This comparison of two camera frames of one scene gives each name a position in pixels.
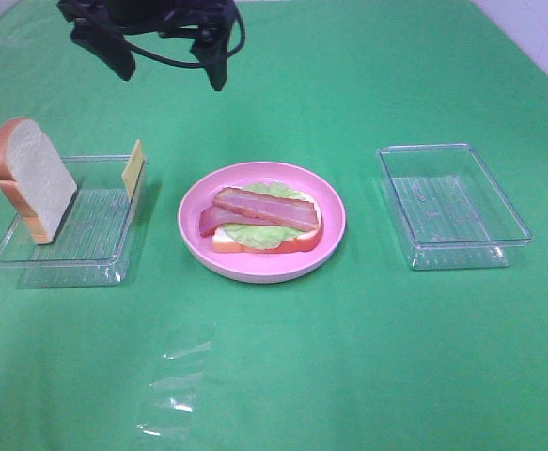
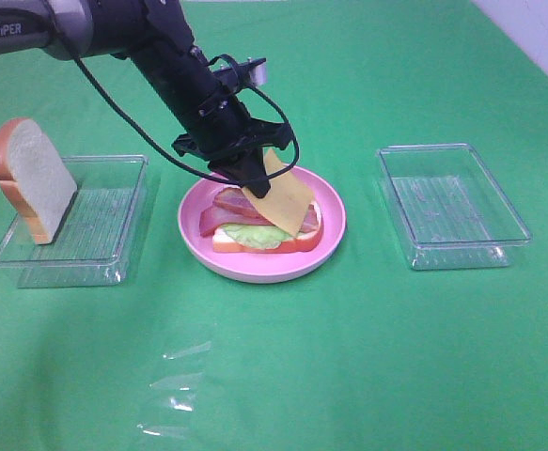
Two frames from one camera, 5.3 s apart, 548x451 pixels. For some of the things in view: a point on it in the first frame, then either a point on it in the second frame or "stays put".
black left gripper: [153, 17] -> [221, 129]
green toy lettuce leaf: [265, 236] stays put
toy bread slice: [306, 242] stays put
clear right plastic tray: [450, 211] stays put
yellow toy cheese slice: [133, 169] -> [287, 201]
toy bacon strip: [216, 215] stays put
